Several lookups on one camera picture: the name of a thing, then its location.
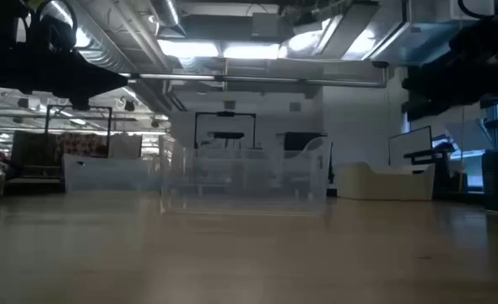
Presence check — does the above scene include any grey ceiling box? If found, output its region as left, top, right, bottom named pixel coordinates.
left=251, top=12, right=282, bottom=40

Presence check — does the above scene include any corrugated silver ventilation duct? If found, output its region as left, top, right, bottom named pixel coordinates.
left=50, top=0, right=138, bottom=73

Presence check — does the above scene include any black metal frame stand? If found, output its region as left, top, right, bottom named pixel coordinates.
left=193, top=111, right=257, bottom=149

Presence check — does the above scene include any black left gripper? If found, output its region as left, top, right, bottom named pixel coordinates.
left=0, top=46, right=130, bottom=112

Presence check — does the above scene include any clear plastic bin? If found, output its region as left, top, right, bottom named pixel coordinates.
left=160, top=135, right=330, bottom=214

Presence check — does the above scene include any white box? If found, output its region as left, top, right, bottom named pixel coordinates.
left=107, top=133, right=143, bottom=160

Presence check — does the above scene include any white plastic bin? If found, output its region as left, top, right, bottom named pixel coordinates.
left=335, top=161, right=436, bottom=202

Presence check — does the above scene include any black desk shelf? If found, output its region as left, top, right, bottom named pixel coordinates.
left=403, top=142, right=457, bottom=166

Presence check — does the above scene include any red patterned board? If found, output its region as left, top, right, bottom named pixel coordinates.
left=12, top=130, right=109, bottom=160

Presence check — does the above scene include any white board black frame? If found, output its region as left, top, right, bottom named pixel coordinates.
left=387, top=125, right=434, bottom=166

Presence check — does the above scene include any translucent frosted plastic bin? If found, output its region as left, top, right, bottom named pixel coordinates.
left=62, top=152, right=164, bottom=193

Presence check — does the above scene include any horizontal silver pipe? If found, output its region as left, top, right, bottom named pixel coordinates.
left=120, top=72, right=387, bottom=89

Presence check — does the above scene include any ceiling light panel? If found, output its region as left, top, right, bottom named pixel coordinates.
left=223, top=42, right=281, bottom=60
left=158, top=40, right=219, bottom=59

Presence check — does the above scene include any smooth silver round duct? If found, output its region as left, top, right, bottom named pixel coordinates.
left=149, top=0, right=187, bottom=38

